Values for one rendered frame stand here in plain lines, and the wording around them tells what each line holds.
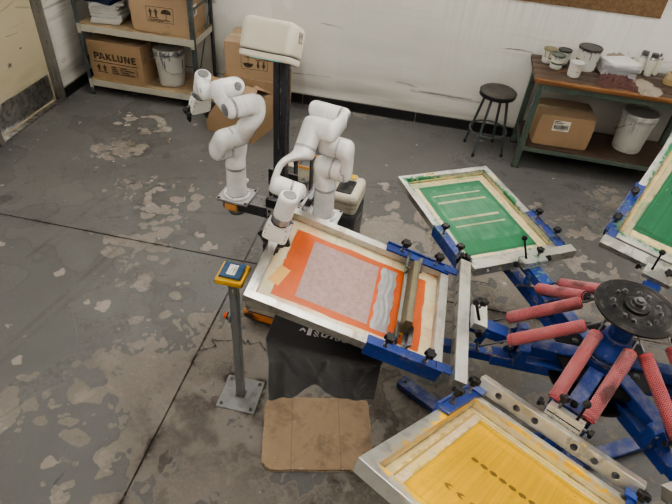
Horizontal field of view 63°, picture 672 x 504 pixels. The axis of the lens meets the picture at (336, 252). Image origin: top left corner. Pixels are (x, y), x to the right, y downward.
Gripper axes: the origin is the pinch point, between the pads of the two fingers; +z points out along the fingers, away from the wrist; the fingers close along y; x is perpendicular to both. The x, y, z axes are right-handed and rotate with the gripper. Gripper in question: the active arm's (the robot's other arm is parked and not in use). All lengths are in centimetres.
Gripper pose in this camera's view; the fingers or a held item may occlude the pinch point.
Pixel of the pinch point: (270, 247)
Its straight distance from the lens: 224.4
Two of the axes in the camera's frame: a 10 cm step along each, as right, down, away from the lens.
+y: -9.2, -3.8, -0.7
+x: -2.0, 6.3, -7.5
